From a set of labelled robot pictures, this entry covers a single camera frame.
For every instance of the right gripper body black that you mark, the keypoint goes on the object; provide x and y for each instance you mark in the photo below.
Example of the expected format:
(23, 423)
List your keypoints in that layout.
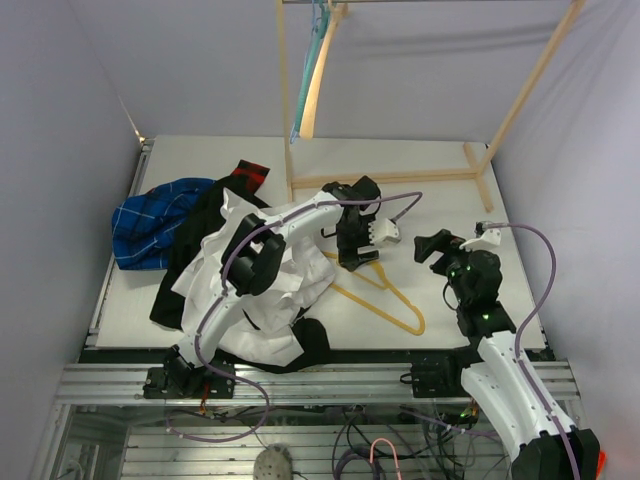
(452, 261)

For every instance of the teal plastic hanger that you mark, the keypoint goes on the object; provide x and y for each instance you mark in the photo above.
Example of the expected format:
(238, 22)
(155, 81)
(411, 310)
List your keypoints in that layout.
(319, 25)

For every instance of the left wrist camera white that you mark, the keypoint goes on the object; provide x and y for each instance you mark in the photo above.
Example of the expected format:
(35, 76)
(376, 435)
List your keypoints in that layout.
(383, 232)

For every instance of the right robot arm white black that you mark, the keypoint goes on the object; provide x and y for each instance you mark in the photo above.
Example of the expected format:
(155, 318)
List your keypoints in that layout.
(541, 439)

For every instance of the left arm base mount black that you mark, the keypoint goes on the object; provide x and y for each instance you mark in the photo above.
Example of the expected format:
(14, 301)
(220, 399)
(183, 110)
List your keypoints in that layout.
(192, 384)

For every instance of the grey perforated shoe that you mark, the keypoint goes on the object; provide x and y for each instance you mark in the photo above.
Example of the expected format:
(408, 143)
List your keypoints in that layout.
(273, 463)

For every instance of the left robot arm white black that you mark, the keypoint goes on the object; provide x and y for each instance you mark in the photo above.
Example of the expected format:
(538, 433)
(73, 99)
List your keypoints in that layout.
(240, 281)

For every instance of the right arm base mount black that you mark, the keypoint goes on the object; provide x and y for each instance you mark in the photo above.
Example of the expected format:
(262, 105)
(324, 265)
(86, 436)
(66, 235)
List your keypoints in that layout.
(437, 373)

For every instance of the orange box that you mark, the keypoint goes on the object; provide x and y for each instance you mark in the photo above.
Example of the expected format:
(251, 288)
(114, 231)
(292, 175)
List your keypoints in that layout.
(601, 463)

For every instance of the blue plaid shirt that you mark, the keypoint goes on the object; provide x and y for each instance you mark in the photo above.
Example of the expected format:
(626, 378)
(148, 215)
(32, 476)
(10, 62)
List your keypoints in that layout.
(143, 227)

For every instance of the white shirt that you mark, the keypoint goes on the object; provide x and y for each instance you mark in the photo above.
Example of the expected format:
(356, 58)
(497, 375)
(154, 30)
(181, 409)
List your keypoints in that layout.
(250, 265)

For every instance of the light wooden hanger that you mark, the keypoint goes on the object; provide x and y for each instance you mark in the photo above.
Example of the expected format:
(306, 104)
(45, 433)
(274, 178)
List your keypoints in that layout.
(338, 11)

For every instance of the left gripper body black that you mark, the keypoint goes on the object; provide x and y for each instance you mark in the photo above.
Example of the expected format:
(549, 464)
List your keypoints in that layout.
(351, 237)

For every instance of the yellow plastic hanger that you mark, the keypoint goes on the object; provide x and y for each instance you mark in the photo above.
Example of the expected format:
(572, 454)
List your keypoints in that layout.
(381, 285)

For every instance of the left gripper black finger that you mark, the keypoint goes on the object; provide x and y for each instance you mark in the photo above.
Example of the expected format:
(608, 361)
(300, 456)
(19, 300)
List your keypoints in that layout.
(349, 260)
(365, 256)

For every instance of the aluminium frame rail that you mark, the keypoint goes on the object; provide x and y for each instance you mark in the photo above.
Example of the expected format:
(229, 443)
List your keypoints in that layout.
(122, 384)

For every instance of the red black plaid garment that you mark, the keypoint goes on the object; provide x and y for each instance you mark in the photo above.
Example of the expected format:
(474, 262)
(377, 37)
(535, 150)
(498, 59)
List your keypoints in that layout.
(254, 175)

